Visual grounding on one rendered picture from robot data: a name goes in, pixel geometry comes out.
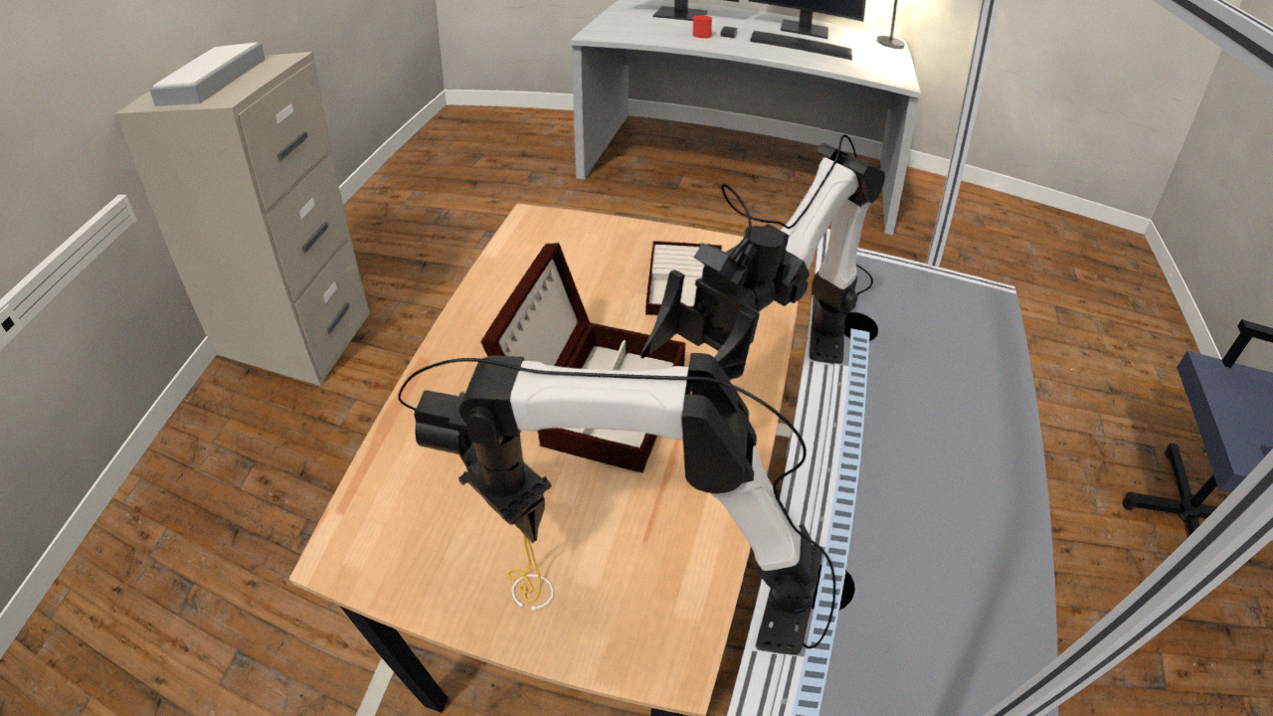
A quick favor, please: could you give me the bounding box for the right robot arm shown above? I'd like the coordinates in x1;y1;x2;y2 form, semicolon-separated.
694;143;885;364

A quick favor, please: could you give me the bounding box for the silver wire bangle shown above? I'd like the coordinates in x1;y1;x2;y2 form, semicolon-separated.
512;575;554;612

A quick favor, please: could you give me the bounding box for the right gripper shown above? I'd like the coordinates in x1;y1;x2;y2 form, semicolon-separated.
640;269;760;380

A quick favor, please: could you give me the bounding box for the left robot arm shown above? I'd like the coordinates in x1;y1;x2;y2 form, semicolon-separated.
414;353;822;655

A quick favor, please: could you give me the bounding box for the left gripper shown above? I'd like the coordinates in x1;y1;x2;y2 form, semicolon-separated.
458;454;552;543

